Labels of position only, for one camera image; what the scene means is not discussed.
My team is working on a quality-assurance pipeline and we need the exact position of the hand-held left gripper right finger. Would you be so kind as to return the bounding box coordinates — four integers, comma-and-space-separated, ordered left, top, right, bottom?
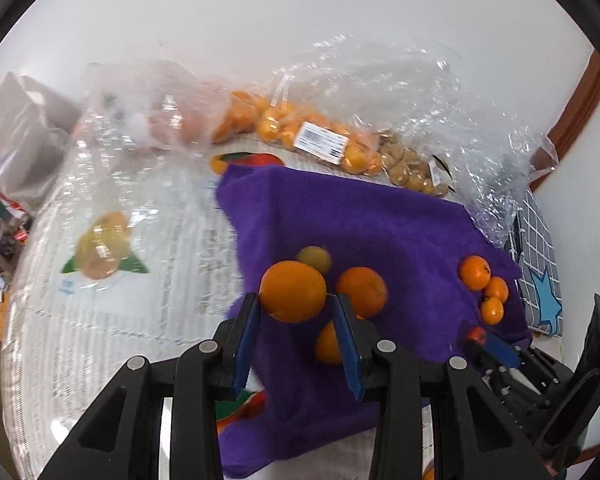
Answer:
330, 294, 548, 480

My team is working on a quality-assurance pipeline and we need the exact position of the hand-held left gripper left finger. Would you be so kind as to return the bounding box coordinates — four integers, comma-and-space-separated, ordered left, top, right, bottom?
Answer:
37, 292, 263, 480

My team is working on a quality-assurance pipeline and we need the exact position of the large orange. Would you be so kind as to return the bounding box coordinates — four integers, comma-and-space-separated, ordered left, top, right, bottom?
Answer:
335, 266, 389, 320
258, 260, 327, 324
314, 321, 343, 366

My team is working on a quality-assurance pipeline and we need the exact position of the green kiwi fruit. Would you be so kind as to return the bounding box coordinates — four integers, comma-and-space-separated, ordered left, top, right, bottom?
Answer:
296, 245, 332, 276

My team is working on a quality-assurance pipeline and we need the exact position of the checkered cloth with blue star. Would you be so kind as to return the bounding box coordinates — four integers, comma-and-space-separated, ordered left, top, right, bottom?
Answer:
502, 187, 565, 338

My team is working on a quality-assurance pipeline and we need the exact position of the purple towel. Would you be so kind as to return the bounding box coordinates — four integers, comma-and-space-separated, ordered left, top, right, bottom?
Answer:
215, 164, 533, 480

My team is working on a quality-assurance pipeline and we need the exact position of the bag of walnuts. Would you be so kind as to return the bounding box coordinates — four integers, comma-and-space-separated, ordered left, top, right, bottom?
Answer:
379, 129, 455, 199

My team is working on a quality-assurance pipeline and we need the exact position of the bag of mandarins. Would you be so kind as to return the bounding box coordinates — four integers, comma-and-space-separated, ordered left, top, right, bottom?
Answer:
212, 89, 386, 177

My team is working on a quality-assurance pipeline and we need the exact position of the clear bag of red fruit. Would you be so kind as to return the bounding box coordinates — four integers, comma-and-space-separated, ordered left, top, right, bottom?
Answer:
67, 58, 236, 171

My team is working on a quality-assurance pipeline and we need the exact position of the large clear plastic bag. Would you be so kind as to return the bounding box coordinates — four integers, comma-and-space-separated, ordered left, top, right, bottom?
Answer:
275, 34, 561, 248

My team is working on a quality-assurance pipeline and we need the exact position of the white plastic bag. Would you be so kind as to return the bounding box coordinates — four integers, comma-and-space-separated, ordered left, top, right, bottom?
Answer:
0, 71, 83, 211

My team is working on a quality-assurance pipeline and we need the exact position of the brown wooden door frame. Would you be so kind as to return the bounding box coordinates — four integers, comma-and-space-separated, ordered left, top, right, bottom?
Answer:
529, 49, 600, 193

